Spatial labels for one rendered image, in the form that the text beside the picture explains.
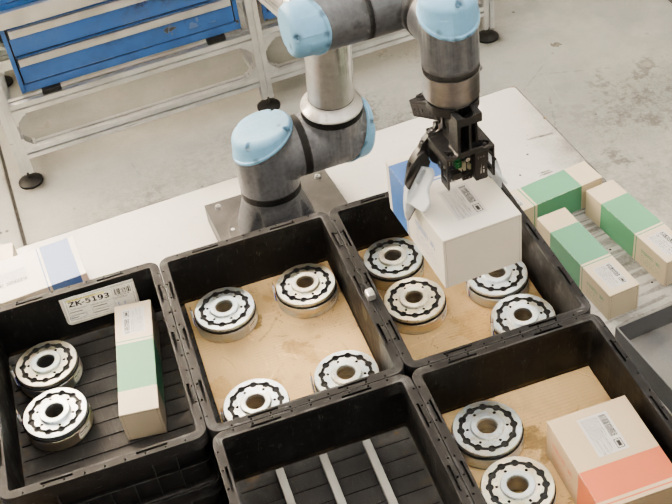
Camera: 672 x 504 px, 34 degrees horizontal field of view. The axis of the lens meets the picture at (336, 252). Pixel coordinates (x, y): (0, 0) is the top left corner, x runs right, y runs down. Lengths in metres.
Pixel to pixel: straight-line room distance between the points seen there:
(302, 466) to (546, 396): 0.38
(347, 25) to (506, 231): 0.37
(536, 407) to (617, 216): 0.54
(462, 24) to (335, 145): 0.72
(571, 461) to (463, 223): 0.35
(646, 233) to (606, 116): 1.60
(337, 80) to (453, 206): 0.49
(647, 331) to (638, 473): 0.49
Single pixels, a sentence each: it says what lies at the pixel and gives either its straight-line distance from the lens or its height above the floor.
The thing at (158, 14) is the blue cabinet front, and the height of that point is 0.45.
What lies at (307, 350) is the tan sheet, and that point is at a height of 0.83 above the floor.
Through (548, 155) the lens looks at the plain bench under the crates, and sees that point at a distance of 2.36.
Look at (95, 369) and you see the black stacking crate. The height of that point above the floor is 0.83.
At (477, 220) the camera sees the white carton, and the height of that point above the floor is 1.13.
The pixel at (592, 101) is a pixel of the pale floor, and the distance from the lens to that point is 3.73.
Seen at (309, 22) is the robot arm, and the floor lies 1.43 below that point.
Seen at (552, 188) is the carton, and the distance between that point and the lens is 2.18.
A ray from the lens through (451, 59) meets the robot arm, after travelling 1.40.
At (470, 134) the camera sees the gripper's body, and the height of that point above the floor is 1.27.
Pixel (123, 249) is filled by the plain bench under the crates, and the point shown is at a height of 0.70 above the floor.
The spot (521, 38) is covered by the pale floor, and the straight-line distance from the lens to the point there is 4.05.
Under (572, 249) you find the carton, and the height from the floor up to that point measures 0.76.
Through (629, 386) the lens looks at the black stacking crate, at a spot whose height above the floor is 0.90.
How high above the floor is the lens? 2.15
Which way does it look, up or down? 42 degrees down
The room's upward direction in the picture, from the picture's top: 9 degrees counter-clockwise
